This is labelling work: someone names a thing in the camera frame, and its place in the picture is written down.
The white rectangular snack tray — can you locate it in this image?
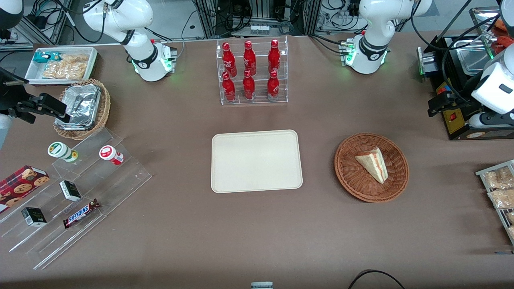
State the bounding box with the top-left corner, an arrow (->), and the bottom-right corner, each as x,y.
25,47 -> 98,85

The beige plastic tray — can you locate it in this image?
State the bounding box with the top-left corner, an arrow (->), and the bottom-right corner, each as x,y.
211,129 -> 303,193

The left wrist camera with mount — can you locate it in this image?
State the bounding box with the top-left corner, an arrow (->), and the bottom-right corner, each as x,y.
468,112 -> 514,130

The teal snack packet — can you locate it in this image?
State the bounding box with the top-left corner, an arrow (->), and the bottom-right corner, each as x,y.
33,51 -> 61,64

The small black carton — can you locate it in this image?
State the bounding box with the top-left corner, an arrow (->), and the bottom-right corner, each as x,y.
21,207 -> 47,227
59,180 -> 82,201

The aluminium equipment rack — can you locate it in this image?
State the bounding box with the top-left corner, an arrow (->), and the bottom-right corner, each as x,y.
193,0 -> 322,39

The snickers chocolate bar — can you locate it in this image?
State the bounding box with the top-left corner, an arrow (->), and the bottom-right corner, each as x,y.
63,199 -> 100,229

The aluminium foil container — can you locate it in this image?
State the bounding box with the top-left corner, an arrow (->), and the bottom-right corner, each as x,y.
55,84 -> 102,130

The snack bag tray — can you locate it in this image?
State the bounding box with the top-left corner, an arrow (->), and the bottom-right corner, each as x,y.
476,160 -> 514,245

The red cola bottle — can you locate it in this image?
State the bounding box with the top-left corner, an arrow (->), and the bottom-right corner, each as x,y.
243,40 -> 257,76
222,71 -> 237,102
222,42 -> 237,77
268,39 -> 281,74
243,69 -> 256,100
267,70 -> 280,101

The clear bag of chips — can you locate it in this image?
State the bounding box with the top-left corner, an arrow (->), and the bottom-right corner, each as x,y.
42,54 -> 90,80

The clear acrylic bottle rack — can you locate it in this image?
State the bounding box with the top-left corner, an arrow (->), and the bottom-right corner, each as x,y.
216,36 -> 289,106

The black cable loop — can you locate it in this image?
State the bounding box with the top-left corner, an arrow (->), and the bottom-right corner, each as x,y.
348,270 -> 406,289

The light tan wicker basket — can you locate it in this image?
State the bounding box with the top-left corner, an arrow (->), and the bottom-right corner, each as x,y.
53,79 -> 111,140

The black angular device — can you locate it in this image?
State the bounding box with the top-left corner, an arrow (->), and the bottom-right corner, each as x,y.
0,66 -> 29,103

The green lid white cup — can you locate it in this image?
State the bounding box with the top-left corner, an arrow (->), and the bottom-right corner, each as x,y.
47,142 -> 79,163

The round brown wicker basket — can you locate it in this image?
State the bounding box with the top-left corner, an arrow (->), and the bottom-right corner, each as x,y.
334,133 -> 410,203

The red lid white cup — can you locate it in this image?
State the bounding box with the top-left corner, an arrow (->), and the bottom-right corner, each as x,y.
99,145 -> 124,165

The clear acrylic stepped display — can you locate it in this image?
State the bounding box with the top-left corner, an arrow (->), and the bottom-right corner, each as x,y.
0,126 -> 152,270

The triangular sandwich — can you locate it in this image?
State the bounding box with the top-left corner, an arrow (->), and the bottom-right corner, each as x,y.
355,147 -> 389,184

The black food warmer cabinet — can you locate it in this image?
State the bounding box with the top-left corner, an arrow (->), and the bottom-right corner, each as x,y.
417,6 -> 514,141

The red plaid cookie box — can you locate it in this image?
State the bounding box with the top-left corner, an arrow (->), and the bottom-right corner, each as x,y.
0,165 -> 50,213

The clear bag of crackers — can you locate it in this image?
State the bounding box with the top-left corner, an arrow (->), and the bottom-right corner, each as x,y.
488,189 -> 514,209
483,167 -> 514,190

